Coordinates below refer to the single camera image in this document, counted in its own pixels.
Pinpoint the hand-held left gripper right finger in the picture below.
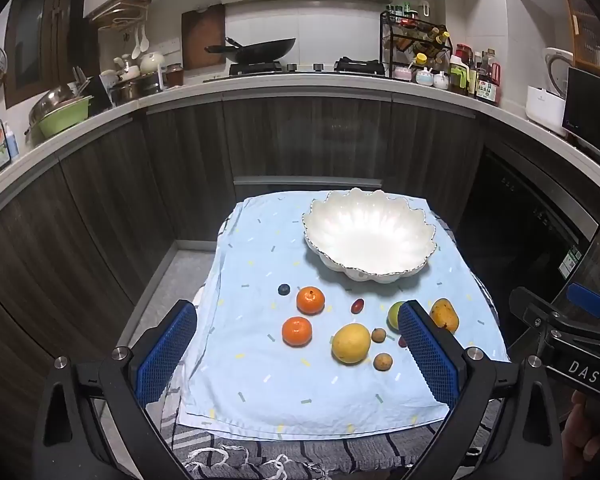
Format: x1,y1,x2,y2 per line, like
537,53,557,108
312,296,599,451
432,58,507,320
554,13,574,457
397,300,563,480

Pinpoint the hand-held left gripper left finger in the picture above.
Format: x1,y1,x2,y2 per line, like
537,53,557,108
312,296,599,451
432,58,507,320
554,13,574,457
32,299,198,480

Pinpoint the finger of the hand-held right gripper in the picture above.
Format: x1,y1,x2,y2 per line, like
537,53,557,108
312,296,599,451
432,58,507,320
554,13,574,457
567,282,600,334
509,286,582,334

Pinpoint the yellow spotted mango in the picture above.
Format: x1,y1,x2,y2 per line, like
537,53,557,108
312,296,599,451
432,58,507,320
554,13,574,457
429,298,460,335

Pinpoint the green apple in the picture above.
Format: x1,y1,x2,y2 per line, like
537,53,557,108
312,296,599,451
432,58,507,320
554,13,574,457
386,302,406,332

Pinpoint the yellow lemon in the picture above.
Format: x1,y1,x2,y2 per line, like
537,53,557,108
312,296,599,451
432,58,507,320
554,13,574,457
331,323,372,365

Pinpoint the orange tangerine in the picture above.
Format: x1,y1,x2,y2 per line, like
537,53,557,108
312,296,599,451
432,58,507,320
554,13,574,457
281,316,313,347
296,286,326,316

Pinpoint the white scalloped bowl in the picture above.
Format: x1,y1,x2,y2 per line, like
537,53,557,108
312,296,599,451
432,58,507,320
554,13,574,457
301,187,438,282

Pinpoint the person's right hand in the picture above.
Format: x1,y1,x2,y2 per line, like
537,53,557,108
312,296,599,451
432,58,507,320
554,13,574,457
561,391,600,480

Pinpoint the black built-in dishwasher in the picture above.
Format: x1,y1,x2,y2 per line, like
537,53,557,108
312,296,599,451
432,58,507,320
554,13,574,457
459,146,600,337

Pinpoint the light blue patterned cloth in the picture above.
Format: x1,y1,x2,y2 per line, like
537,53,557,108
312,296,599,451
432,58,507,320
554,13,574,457
175,191,511,442

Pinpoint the grey striped blanket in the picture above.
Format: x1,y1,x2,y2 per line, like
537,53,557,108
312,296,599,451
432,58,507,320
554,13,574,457
159,210,512,480

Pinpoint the black microwave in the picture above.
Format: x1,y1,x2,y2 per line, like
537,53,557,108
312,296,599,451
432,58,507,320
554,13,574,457
562,66,600,150

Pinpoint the white rice cooker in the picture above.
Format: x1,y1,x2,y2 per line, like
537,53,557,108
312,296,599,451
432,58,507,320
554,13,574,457
524,47,577,137

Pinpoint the dark soy sauce bottle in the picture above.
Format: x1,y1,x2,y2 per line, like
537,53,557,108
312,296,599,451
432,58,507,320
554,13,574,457
476,62,502,107

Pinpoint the green plastic jug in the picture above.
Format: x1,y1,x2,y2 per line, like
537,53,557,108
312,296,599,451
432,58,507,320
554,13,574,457
448,55,469,94

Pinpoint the green plastic basin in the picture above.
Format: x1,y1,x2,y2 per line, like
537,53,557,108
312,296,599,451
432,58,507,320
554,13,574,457
36,95,94,139

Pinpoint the stainless steel pot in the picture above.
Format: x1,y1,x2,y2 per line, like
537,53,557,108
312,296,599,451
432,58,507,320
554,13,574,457
110,72,164,104

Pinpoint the wooden lattice shelf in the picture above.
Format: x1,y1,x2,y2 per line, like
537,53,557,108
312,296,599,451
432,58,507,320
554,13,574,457
564,0,600,72

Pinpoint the metal mixing bowl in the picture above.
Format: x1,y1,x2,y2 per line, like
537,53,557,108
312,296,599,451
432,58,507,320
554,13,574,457
27,84,77,127

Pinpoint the white teapot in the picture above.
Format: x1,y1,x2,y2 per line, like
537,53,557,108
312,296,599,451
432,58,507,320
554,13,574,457
139,51,167,75

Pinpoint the black spice rack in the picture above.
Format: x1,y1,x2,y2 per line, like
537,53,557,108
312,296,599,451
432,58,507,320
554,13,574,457
379,9,454,81

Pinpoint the white hanging ladle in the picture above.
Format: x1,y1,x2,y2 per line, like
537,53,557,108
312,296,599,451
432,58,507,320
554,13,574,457
131,22,149,60

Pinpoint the black gas stove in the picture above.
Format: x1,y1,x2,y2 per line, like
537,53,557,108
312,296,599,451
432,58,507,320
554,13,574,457
228,59,386,78

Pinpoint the black wok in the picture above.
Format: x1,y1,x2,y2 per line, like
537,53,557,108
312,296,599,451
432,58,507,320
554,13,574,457
204,37,297,65

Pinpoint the wooden cutting board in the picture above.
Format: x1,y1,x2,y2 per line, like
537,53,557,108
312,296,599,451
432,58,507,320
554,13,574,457
181,4,227,71

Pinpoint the wooden wall rack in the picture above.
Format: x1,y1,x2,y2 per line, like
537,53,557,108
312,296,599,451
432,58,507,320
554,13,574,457
90,0,152,29

